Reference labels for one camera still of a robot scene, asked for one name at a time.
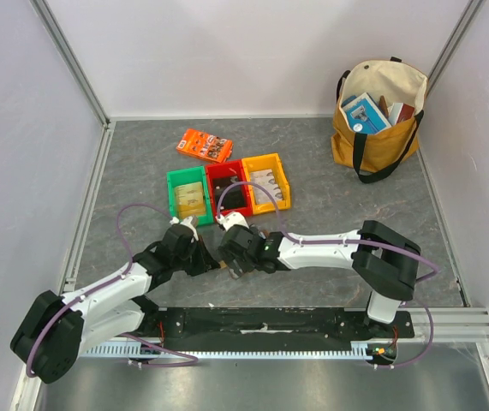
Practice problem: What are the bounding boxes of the yellow plastic bin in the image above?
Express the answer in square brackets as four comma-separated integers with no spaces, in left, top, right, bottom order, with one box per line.
[242,153,291,215]

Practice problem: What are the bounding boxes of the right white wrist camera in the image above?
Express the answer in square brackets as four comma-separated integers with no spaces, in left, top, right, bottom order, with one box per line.
[216,211,249,232]

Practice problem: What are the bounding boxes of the brown item in bag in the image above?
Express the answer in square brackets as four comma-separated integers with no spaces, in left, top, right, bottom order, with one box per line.
[378,95,389,117]

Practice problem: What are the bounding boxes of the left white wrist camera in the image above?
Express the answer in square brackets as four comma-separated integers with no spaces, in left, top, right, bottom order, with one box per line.
[170,215,199,239]

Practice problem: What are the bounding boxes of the grey slotted cable duct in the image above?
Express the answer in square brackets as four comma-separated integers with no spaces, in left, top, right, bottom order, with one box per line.
[79,340,372,359]

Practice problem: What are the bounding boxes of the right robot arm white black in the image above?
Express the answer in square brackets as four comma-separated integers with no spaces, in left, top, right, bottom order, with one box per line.
[218,218,420,337]

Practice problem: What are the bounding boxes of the black mounting base plate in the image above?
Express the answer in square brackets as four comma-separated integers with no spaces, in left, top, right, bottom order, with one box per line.
[132,307,414,341]

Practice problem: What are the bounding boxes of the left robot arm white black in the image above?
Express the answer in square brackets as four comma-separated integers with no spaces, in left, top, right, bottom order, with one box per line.
[9,223,220,384]

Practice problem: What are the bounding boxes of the green plastic bin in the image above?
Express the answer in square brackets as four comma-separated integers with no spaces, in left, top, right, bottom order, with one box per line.
[166,166,213,226]

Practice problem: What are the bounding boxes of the white red box in bag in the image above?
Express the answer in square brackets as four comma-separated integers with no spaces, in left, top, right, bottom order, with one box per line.
[388,103,414,126]

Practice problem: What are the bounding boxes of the red plastic bin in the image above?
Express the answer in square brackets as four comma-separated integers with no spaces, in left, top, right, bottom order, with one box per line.
[205,160,253,217]

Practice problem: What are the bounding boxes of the blue white razor box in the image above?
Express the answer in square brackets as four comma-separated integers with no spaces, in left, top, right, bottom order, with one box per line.
[342,92,391,134]

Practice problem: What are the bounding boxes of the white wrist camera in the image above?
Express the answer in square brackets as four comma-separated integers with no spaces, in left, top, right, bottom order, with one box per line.
[216,211,249,232]
[170,215,199,239]

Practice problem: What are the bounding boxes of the gold cards in green bin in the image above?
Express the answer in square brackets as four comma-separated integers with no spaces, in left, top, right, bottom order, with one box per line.
[174,182,206,219]

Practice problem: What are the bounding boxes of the orange snack box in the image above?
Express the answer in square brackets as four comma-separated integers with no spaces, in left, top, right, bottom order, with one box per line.
[176,128,233,164]

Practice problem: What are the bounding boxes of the white cards in yellow bin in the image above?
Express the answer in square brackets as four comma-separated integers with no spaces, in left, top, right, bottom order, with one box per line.
[250,169,284,205]

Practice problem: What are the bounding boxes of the black cards in red bin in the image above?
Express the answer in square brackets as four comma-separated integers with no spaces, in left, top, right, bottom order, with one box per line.
[212,175,247,211]

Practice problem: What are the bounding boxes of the yellow canvas tote bag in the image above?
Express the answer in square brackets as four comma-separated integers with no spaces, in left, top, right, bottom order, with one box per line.
[331,57,428,184]

